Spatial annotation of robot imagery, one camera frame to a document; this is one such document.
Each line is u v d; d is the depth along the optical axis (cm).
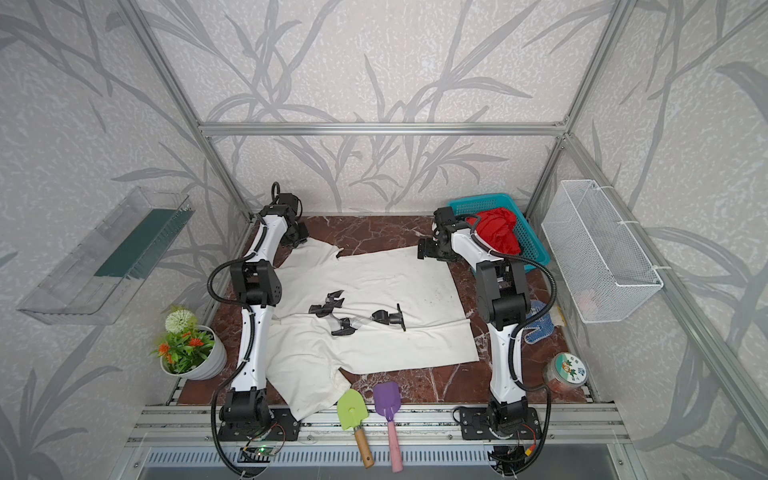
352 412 75
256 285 71
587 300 72
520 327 58
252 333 69
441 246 82
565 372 74
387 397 77
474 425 73
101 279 65
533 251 101
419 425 75
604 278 61
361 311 93
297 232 99
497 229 101
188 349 71
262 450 71
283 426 73
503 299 58
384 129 97
